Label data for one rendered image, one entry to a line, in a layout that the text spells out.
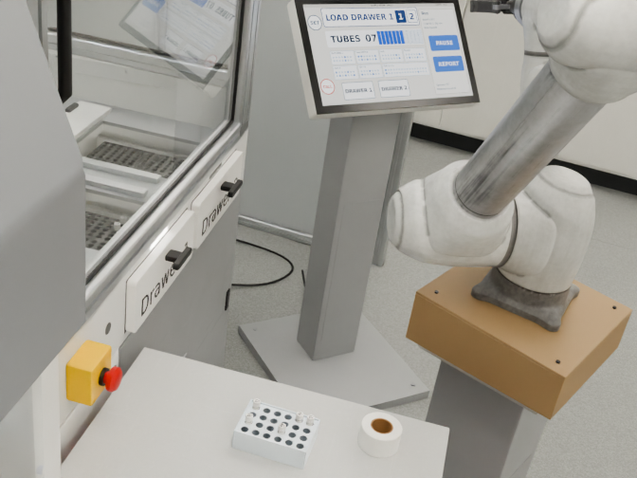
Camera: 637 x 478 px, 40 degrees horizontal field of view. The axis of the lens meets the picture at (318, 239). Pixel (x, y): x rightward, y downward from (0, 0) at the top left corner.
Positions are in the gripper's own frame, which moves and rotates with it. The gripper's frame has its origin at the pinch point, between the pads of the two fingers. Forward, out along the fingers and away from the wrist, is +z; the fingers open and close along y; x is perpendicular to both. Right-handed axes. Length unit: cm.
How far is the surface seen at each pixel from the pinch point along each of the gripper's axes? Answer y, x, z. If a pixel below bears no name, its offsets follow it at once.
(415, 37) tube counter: -14.1, -10.4, 39.9
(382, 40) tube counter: -23.8, -10.3, 35.2
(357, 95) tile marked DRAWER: -31.8, -22.9, 24.8
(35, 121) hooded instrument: -70, 2, -141
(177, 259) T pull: -73, -41, -45
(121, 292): -82, -42, -58
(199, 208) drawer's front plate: -70, -36, -27
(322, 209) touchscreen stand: -41, -60, 51
